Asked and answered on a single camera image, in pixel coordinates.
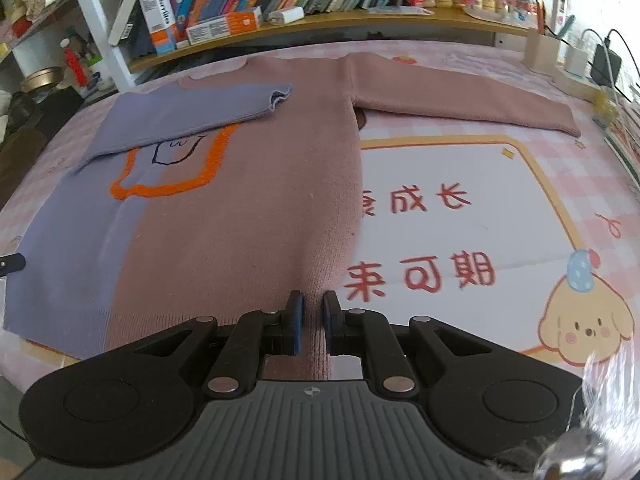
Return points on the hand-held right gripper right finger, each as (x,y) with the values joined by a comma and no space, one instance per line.
(327,325)

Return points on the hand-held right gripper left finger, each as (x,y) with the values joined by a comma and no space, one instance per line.
(296,322)

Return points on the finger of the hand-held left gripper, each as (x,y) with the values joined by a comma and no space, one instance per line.
(12,263)

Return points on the pink and purple knit sweater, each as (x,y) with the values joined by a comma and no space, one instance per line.
(250,185)

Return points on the black case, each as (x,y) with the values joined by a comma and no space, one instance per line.
(60,105)

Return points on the white tub with green lid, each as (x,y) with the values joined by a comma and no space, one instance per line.
(100,75)

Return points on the white and wood bookshelf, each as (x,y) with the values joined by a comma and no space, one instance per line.
(95,20)

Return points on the tall white and orange box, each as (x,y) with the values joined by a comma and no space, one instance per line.
(157,22)

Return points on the flat white and orange box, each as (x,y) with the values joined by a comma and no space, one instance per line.
(225,25)

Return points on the white charger plug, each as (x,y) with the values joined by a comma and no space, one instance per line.
(287,15)

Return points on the flat blue packet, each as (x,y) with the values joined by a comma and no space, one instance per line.
(400,10)

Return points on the power strip with plugs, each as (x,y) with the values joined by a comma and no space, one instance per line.
(542,52)

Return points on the stack of papers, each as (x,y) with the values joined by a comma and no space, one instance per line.
(622,135)

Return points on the white power adapter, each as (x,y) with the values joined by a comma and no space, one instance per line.
(577,62)

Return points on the black power adapter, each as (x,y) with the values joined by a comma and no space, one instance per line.
(606,65)

